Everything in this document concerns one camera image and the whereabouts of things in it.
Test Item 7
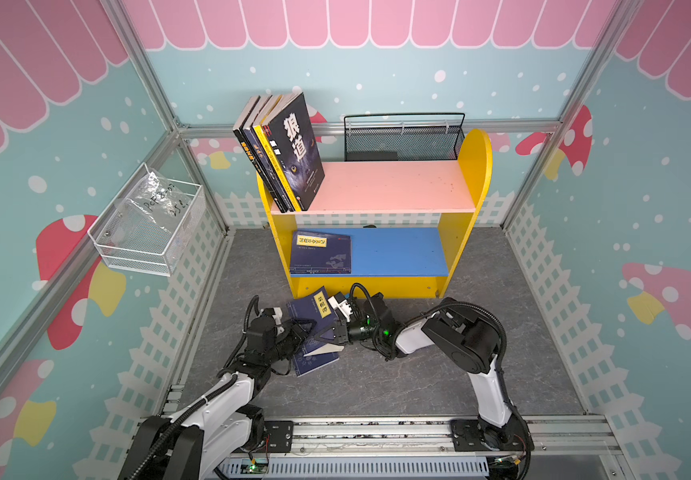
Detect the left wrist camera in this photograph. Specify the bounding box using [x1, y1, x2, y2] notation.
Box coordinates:
[262, 307, 284, 328]

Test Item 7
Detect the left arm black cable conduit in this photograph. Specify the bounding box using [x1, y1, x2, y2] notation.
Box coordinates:
[128, 293, 263, 480]

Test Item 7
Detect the navy book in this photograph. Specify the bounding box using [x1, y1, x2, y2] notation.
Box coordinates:
[288, 287, 344, 357]
[290, 231, 351, 275]
[293, 352, 340, 377]

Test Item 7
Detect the black Murphy's law book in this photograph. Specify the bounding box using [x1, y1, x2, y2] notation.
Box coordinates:
[233, 95, 289, 213]

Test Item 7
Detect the yellow cartoon boy book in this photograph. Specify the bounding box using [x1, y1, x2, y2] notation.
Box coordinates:
[255, 93, 302, 213]

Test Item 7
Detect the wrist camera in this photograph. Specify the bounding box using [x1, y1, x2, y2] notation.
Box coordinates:
[262, 307, 284, 328]
[328, 292, 359, 322]

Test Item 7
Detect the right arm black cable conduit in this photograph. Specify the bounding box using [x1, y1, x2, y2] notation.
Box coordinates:
[347, 281, 535, 469]

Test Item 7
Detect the black wolf book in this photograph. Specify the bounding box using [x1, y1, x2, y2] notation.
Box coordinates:
[270, 91, 326, 212]

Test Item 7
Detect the clear plastic bag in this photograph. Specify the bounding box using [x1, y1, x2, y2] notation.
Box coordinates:
[123, 170, 193, 236]

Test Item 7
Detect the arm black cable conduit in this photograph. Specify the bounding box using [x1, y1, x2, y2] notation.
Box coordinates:
[347, 281, 535, 469]
[128, 293, 263, 480]

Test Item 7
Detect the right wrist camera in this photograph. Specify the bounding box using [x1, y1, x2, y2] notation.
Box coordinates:
[328, 292, 359, 322]

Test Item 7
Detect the yellow pink blue bookshelf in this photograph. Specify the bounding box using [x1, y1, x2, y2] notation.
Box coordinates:
[259, 130, 493, 299]

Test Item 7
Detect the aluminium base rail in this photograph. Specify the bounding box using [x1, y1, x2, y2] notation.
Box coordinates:
[122, 415, 629, 480]

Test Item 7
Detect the black mesh wire basket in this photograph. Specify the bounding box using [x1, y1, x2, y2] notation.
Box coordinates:
[343, 112, 465, 161]

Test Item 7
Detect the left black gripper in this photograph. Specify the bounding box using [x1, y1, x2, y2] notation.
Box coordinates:
[264, 319, 318, 365]

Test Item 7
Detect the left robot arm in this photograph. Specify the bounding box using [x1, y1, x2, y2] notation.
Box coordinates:
[119, 309, 316, 479]

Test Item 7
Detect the white wire wall basket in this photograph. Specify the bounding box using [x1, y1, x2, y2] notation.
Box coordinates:
[88, 164, 206, 277]

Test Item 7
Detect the purple old man book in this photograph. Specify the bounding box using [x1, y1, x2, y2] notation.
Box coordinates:
[243, 95, 293, 213]

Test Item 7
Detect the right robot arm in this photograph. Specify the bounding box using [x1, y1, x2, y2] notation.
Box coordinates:
[317, 295, 533, 458]

